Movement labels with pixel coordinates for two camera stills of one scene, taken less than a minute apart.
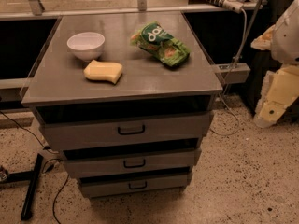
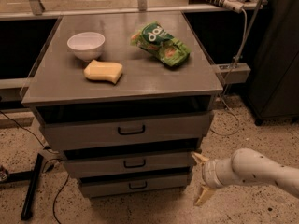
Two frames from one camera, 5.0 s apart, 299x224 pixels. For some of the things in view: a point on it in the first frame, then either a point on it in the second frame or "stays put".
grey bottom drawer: (92, 187) stays put
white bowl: (87, 46) stays put
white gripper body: (287, 37) to (207, 174)
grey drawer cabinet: (128, 99) stays put
